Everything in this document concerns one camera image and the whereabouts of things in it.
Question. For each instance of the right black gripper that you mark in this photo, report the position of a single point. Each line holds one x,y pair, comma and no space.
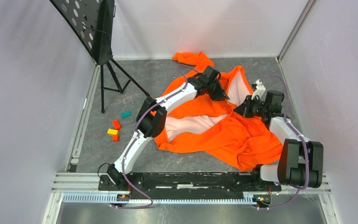
243,109

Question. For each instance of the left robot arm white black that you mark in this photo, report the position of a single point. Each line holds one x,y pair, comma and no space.
152,116

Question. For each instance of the teal block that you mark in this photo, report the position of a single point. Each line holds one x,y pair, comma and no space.
126,114

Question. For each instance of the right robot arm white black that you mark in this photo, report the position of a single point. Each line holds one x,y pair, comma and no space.
301,160

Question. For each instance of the aluminium frame rail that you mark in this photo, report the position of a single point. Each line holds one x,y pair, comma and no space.
75,198

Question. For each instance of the black music stand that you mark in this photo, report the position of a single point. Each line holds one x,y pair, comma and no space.
92,22

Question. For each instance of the orange jacket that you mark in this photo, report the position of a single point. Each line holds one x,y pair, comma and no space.
203,125

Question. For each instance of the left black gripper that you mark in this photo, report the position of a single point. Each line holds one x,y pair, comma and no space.
220,95

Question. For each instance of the small orange block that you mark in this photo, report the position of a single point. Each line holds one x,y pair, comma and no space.
115,138

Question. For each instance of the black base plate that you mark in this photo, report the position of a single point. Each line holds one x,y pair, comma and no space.
187,185

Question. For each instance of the red block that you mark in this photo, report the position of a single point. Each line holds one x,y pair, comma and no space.
116,124

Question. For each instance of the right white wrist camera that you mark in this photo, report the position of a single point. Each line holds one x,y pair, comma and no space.
258,89

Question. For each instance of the yellow block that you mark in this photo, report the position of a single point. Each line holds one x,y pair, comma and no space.
112,132

